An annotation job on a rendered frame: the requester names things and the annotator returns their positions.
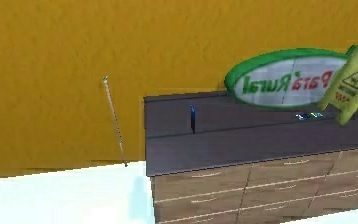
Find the thin blue electronic device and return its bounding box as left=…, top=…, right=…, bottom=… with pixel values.
left=189, top=104, right=197, bottom=135

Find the thin grey cane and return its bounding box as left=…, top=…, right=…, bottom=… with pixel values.
left=102, top=75, right=129, bottom=168

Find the green oval sign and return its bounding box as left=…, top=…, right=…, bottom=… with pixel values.
left=224, top=47, right=351, bottom=110

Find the yellow caution floor sign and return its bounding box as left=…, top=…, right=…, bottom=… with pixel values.
left=317, top=37, right=358, bottom=126

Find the brown chest of drawers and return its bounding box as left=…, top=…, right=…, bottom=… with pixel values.
left=143, top=89, right=358, bottom=224

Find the small blue green object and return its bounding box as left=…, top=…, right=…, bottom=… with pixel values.
left=294, top=111, right=325, bottom=120

